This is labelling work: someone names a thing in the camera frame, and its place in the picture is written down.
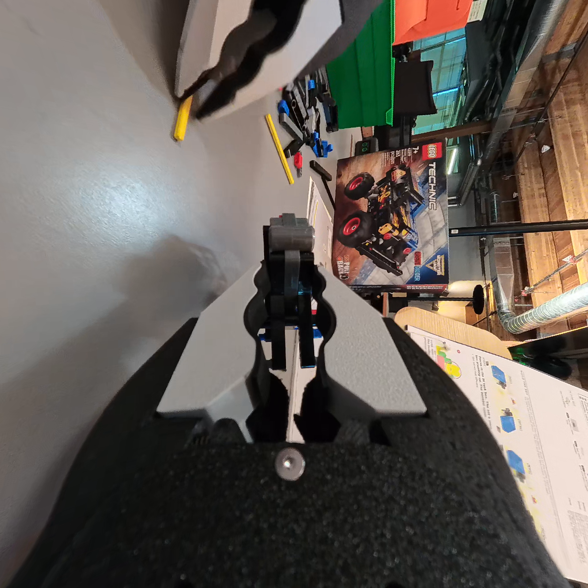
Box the instruction sheet on wooden stand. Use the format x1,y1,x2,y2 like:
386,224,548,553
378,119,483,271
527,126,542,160
394,306,514,360

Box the scattered dark lego parts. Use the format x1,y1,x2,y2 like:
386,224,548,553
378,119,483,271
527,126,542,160
277,78,339,178

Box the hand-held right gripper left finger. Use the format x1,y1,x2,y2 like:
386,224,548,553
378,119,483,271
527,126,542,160
155,261,273,430

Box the black lego chassis assembly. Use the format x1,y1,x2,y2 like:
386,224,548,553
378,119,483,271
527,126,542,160
256,212,323,371

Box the yellow lego axle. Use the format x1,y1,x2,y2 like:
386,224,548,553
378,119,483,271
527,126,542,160
173,94,194,142
265,113,295,186

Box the silver air duct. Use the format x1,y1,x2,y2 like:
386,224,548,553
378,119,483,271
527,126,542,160
497,281,588,336

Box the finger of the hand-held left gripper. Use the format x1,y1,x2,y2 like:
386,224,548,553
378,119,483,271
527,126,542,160
195,0,386,122
173,0,276,99

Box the green bin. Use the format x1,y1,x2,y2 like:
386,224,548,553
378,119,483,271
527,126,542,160
325,0,397,130

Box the orange bin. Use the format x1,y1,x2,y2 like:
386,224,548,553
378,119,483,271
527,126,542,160
393,0,475,46

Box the monster truck lego box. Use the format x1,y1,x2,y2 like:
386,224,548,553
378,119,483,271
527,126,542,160
331,140,451,296

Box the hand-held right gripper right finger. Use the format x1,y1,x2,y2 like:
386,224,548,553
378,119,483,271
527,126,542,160
311,266,428,432

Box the white instruction sheet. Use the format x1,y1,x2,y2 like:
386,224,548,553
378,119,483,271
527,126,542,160
406,325,588,585

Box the lego instruction booklet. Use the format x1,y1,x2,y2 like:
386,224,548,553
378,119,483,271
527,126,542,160
305,176,334,273

